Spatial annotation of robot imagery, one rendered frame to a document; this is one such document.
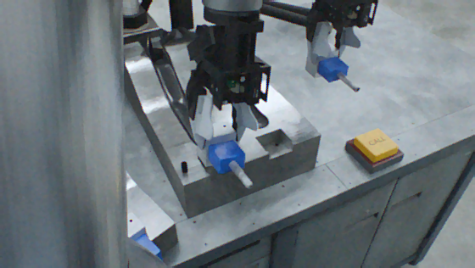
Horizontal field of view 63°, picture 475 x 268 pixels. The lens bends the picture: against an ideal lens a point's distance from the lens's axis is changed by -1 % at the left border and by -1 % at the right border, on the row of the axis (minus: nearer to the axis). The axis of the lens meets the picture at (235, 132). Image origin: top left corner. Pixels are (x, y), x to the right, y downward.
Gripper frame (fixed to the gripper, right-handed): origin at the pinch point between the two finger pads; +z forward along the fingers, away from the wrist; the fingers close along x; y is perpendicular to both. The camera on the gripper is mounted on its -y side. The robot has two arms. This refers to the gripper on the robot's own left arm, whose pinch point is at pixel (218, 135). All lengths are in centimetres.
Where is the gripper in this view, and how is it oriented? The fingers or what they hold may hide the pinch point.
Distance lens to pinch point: 61.2
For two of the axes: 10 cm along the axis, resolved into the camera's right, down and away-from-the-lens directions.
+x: 8.9, -1.9, 4.2
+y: 4.5, 4.9, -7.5
